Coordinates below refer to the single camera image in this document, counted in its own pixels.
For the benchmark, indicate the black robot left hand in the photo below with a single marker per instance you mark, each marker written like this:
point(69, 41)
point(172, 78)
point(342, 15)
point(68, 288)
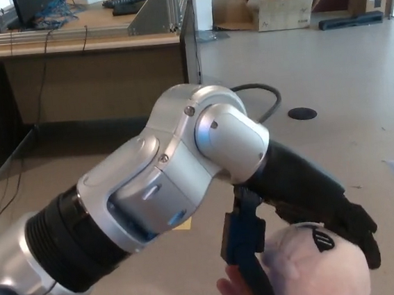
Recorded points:
point(302, 186)

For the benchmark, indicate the person's bare hand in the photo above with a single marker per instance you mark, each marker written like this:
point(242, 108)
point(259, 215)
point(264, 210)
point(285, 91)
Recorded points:
point(233, 290)

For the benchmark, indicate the pink plush dumpling toy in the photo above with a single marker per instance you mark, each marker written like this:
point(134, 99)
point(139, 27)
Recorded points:
point(317, 275)

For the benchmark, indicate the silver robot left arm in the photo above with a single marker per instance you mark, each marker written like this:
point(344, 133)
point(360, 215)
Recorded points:
point(144, 180)

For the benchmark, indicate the black round floor cover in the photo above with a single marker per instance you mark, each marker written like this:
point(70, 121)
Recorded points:
point(302, 113)

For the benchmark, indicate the yellow paper sheet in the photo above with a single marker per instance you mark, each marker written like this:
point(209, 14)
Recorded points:
point(185, 225)

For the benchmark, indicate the dark blue flat bag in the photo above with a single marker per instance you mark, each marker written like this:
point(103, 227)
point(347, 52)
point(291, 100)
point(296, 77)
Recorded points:
point(349, 21)

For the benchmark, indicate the large open cardboard box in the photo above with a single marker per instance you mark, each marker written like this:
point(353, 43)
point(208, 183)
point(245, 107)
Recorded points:
point(283, 13)

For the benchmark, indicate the crumpled clear plastic bag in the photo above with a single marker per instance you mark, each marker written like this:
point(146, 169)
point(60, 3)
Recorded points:
point(212, 36)

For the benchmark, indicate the wooden desk with dark sides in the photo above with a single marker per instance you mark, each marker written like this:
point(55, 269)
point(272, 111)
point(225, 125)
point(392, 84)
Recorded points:
point(106, 79)

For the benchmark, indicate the flat black device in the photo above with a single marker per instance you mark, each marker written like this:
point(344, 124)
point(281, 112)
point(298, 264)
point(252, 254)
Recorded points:
point(126, 10)

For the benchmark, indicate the black keyboard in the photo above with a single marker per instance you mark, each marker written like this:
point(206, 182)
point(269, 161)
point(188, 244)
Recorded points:
point(125, 0)

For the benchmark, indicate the black monitor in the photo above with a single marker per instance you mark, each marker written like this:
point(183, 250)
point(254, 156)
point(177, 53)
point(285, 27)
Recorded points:
point(30, 6)

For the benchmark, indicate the aluminium profile frame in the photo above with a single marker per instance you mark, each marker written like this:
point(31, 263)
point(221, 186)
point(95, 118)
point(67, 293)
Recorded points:
point(146, 16)

